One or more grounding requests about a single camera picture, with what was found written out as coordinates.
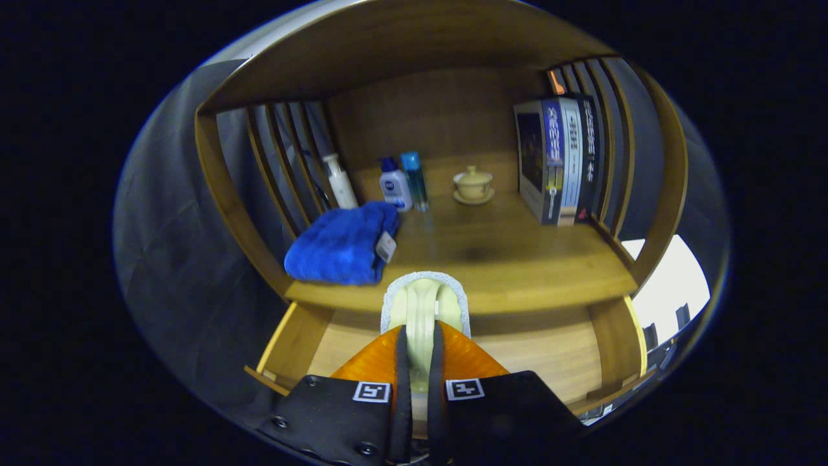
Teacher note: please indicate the black backdrop cloth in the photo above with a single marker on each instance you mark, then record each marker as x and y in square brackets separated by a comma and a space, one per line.
[174, 259]

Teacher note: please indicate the white bottle with blue cap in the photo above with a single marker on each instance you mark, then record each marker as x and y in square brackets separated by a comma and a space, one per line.
[394, 191]

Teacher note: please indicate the beige lidded teacup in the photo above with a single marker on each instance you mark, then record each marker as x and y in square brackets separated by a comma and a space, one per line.
[473, 186]

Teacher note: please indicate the wooden drawer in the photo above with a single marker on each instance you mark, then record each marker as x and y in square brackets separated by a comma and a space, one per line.
[550, 349]

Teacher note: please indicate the white pump bottle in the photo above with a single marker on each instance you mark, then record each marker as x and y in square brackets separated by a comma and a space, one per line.
[341, 188]

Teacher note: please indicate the wooden cabinet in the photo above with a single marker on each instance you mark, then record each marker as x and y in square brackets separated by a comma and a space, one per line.
[440, 110]

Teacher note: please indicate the wooden countertop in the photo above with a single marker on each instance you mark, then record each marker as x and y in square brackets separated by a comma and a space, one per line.
[504, 252]

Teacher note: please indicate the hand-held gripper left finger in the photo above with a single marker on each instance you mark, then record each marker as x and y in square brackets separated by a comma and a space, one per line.
[402, 388]

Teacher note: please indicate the pale green scrub brush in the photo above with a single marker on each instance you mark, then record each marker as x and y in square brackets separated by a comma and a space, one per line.
[420, 310]

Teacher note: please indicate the book with pale spine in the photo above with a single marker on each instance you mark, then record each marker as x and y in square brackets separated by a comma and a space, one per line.
[571, 162]

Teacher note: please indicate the thick book with blue spine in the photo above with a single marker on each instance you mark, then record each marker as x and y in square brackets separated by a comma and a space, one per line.
[530, 155]

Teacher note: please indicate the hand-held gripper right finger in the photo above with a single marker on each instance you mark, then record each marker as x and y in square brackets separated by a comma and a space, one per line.
[436, 401]

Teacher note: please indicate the teal bottle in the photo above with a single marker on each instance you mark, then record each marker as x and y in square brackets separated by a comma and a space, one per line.
[414, 184]

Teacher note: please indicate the blue towel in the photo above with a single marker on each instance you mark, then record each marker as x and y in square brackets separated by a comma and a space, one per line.
[336, 246]

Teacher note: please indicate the black book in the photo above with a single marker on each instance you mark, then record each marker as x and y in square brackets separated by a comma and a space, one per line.
[590, 162]

